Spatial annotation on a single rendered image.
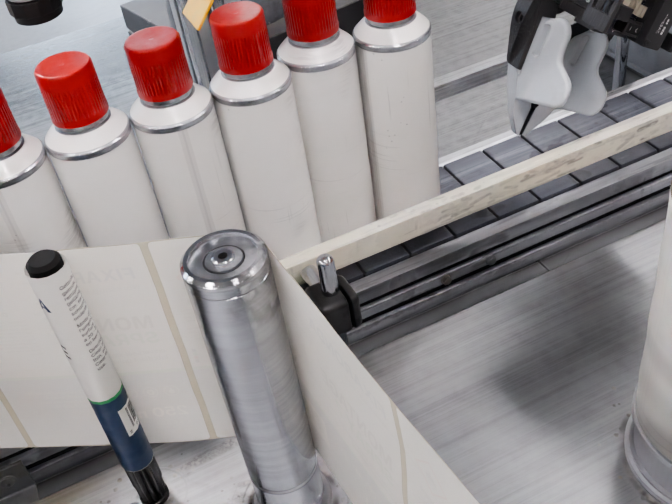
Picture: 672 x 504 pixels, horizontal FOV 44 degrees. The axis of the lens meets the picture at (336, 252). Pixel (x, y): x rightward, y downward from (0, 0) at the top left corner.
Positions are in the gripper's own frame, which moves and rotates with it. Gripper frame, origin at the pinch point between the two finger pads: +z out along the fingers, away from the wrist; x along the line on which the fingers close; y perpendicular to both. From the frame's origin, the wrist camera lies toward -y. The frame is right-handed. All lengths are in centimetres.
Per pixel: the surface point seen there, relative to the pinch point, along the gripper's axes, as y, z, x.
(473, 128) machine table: -14.0, 6.9, 9.1
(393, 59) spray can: 2.4, -2.7, -14.7
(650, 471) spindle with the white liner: 27.6, 9.0, -7.1
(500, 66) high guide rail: -3.4, -2.4, -0.7
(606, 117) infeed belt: -2.2, -0.5, 11.8
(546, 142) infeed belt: -2.1, 2.6, 6.4
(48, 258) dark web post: 14.6, 5.7, -36.9
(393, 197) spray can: 1.8, 7.4, -9.8
